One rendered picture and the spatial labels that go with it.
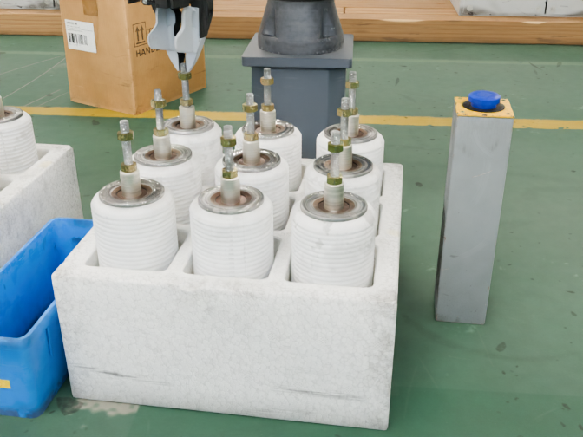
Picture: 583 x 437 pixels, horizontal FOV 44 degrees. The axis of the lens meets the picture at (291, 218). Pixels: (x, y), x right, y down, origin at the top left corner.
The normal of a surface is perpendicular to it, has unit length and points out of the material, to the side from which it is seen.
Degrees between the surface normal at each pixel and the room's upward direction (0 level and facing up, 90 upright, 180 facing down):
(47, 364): 92
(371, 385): 90
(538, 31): 90
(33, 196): 90
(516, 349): 0
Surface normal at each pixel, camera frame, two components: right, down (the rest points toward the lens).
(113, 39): -0.54, 0.38
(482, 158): -0.15, 0.45
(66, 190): 0.99, 0.07
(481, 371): 0.00, -0.89
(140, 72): 0.85, 0.23
